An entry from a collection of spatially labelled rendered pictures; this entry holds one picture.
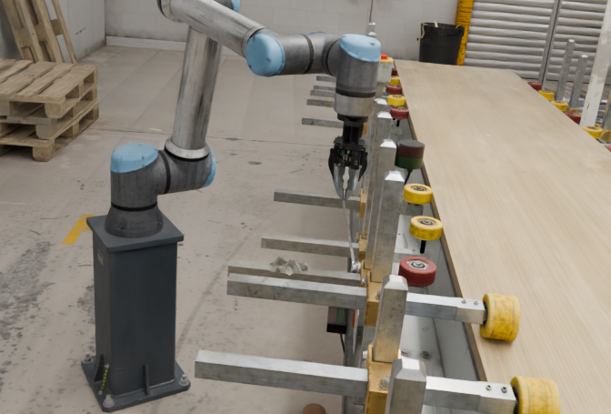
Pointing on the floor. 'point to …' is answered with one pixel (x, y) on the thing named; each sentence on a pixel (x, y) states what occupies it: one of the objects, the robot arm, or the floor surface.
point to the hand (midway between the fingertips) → (344, 193)
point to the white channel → (598, 72)
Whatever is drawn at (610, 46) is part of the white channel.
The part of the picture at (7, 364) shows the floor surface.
